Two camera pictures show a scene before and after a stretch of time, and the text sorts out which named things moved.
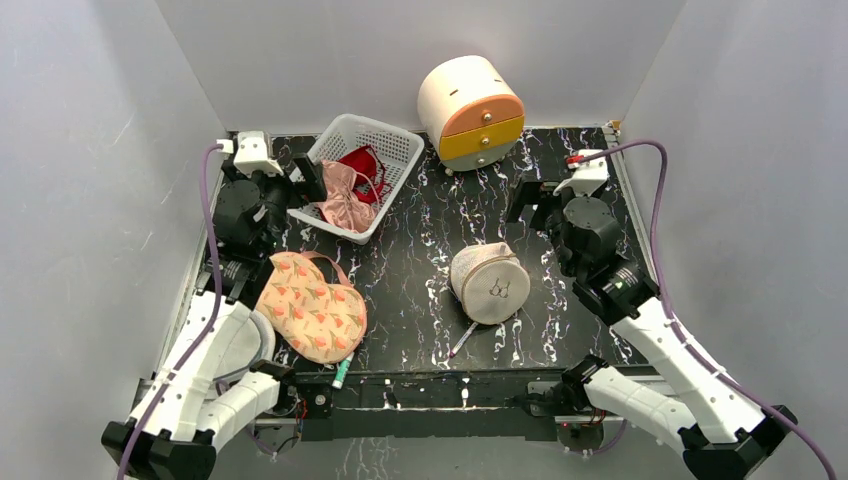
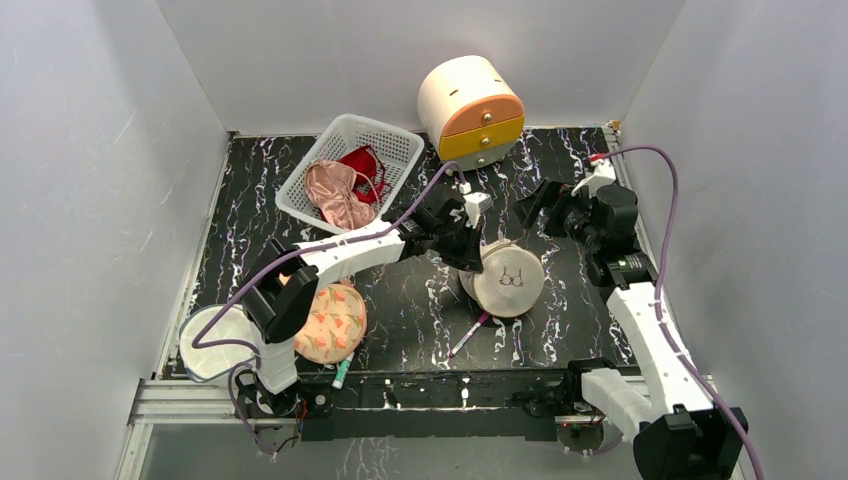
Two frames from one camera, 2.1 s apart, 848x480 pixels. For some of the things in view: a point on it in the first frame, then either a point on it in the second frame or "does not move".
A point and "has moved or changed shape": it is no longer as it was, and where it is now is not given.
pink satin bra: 352,200 does not move
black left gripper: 311,189 -> 468,258
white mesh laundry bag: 490,283 has moved or changed shape
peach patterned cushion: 316,321 does not move
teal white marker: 342,370 does not move
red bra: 370,182 does not move
